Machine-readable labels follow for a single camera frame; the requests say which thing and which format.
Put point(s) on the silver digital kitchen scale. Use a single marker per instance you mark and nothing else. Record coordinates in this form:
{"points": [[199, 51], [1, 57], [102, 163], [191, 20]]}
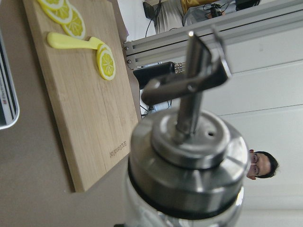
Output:
{"points": [[9, 106]]}

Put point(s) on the aluminium frame post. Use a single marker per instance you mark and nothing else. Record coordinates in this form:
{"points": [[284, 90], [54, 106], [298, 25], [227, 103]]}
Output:
{"points": [[236, 27]]}

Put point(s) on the lemon slice far end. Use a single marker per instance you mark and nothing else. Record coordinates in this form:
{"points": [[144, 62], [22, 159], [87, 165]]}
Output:
{"points": [[51, 4]]}

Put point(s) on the yellow plastic knife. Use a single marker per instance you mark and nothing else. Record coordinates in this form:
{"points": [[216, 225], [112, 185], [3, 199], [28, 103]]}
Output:
{"points": [[61, 41]]}

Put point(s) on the bamboo cutting board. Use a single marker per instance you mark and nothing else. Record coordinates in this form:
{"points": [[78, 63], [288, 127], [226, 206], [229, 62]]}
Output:
{"points": [[95, 117]]}

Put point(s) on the glass sauce bottle steel spout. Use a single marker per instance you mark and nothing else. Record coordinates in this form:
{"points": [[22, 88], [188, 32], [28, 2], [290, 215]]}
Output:
{"points": [[186, 165]]}

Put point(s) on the person with glasses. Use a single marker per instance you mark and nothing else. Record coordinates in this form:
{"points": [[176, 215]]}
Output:
{"points": [[263, 165]]}

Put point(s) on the lemon slice near knife blade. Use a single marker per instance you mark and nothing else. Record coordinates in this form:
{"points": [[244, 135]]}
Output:
{"points": [[105, 62]]}

